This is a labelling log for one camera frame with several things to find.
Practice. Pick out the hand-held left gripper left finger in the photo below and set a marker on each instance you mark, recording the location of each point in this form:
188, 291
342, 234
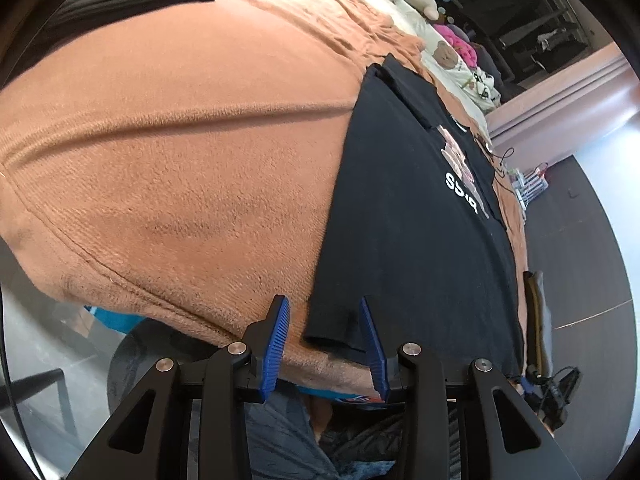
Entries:
276, 350

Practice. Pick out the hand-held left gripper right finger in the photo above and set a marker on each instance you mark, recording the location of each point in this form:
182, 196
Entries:
374, 355

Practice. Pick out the black bear print t-shirt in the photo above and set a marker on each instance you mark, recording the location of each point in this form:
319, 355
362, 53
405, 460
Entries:
410, 235

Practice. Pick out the stack of folded clothes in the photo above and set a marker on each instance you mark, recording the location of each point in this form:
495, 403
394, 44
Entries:
537, 320

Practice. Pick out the striped gift bag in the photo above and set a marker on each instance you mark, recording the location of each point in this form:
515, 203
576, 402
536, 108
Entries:
532, 182

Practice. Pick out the brown blanket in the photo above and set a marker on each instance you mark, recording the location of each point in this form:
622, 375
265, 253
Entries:
175, 135

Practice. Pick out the black and white cloth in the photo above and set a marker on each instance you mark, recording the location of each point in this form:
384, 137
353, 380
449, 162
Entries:
482, 85

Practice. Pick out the pink curtain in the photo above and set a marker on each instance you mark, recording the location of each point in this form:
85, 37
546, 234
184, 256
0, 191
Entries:
575, 90

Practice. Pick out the pink plush toy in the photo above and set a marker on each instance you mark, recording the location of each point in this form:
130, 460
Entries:
457, 42

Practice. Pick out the cream bed sheet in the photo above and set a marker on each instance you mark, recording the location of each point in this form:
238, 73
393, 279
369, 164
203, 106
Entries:
395, 10

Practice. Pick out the dark hanging garment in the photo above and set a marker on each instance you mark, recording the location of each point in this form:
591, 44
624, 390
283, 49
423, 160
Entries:
547, 42

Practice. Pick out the grey hanging garment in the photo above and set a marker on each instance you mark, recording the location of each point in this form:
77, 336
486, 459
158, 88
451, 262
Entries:
530, 30

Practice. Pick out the black hanging coat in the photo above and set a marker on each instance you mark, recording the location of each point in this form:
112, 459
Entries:
520, 0

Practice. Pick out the black metal frame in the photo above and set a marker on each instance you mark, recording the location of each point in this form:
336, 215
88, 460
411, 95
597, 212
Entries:
65, 405

